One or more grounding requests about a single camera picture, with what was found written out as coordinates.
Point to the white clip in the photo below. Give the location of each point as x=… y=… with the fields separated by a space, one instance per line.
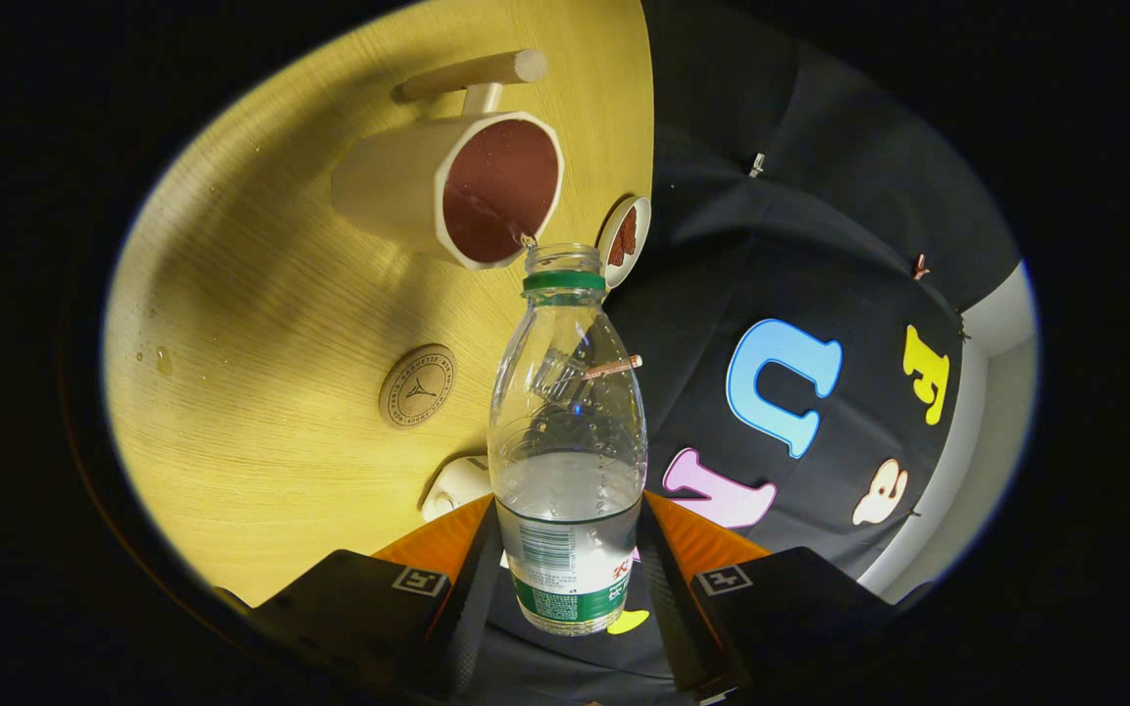
x=757 y=164

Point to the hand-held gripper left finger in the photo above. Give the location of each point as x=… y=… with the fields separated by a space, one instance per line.
x=472 y=608

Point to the pink clothes peg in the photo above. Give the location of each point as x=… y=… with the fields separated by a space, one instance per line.
x=920 y=265

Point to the white toaster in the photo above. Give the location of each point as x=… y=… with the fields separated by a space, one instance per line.
x=457 y=482

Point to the clear plastic juice bottle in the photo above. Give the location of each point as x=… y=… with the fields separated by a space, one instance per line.
x=565 y=510

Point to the round cork coaster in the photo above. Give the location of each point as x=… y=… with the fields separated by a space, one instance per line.
x=417 y=386

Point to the red-brown food piece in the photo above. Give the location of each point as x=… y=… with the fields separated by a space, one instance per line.
x=617 y=253
x=630 y=227

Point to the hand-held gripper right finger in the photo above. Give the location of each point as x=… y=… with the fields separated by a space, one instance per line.
x=673 y=608

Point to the white round plate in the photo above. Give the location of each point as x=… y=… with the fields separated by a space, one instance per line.
x=642 y=245

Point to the wooden table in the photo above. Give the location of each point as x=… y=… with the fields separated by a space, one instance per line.
x=261 y=324

